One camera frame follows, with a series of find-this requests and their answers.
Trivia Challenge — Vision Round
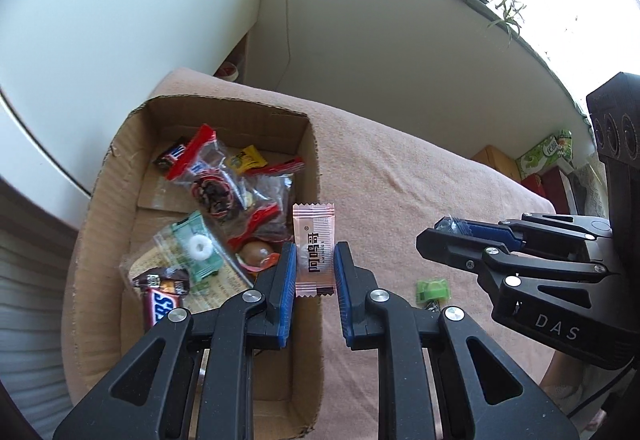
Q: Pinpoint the green tissue box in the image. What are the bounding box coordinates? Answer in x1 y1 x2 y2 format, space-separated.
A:
517 133 573 178

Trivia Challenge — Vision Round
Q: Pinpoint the clear packet with dried fruit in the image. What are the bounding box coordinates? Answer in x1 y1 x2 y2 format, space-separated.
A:
165 124 283 246

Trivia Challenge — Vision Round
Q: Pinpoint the yellow jelly cup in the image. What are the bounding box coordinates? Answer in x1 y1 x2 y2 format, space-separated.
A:
239 240 280 273

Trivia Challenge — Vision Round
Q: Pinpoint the large blue label chocolate bar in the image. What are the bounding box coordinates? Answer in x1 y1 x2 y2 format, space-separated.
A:
141 289 185 330

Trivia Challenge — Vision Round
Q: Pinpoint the green mint candy packet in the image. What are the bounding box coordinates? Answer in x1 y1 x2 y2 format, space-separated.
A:
167 213 223 283

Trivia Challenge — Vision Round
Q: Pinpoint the white ribbed panel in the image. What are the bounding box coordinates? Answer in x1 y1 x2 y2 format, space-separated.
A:
0 180 78 401

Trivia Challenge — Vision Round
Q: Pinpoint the dark brown candy bar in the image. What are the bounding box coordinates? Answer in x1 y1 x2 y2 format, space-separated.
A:
131 267 192 297

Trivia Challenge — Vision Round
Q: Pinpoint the red box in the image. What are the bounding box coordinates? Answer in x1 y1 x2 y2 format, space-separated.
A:
522 167 571 211

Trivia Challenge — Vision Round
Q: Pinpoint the pink candy packet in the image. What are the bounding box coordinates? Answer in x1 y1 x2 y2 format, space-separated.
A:
291 201 336 298

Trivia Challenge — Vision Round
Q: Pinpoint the yellow candy packet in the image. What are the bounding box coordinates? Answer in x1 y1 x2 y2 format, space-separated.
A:
225 145 268 172

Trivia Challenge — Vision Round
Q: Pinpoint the green wrapped candy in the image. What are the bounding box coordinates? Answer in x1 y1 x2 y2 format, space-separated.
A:
416 277 452 312

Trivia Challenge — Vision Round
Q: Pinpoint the clear packet with dark cake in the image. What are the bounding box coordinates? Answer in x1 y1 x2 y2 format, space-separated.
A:
227 156 307 251

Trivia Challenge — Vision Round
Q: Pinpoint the small blue label chocolate bar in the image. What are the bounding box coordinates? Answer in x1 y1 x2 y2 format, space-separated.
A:
153 139 190 171

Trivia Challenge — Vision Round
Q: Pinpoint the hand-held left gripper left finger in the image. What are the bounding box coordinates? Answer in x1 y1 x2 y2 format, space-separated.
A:
52 241 298 440

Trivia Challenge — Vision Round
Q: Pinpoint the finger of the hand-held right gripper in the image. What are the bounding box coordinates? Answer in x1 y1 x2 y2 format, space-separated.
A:
416 227 608 291
435 213 613 263

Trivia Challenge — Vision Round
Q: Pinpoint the white cable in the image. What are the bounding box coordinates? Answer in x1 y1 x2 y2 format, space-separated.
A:
277 0 308 81

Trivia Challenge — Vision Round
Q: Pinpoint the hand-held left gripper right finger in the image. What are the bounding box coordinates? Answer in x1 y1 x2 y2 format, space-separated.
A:
333 241 586 440

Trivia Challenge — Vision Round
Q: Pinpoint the cardboard box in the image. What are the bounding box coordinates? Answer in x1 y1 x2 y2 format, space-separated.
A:
62 94 323 438

